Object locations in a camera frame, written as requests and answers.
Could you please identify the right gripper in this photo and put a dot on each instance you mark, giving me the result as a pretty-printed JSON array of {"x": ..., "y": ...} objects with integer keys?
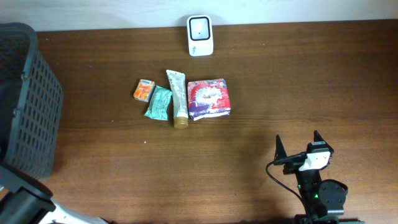
[{"x": 280, "y": 153}]

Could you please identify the red purple tissue pack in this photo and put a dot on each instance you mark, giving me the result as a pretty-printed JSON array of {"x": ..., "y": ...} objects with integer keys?
[{"x": 208, "y": 99}]

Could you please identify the white tube gold cap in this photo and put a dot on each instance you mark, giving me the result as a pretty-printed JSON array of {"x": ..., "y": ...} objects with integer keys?
[{"x": 179, "y": 95}]

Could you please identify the teal wipes packet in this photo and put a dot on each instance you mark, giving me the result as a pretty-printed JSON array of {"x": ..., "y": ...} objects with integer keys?
[{"x": 159, "y": 103}]

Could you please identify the orange tissue pack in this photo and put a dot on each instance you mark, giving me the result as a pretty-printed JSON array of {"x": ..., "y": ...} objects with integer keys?
[{"x": 144, "y": 90}]

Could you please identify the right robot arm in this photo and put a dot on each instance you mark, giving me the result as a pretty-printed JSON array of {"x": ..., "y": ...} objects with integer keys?
[{"x": 323, "y": 200}]

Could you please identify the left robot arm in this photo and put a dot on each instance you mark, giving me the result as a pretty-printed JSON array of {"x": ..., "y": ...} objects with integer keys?
[{"x": 28, "y": 201}]

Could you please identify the white barcode scanner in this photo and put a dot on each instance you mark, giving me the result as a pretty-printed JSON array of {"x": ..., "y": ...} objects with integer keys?
[{"x": 200, "y": 35}]

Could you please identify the grey plastic basket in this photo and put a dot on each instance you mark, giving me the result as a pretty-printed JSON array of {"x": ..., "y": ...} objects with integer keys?
[{"x": 31, "y": 103}]

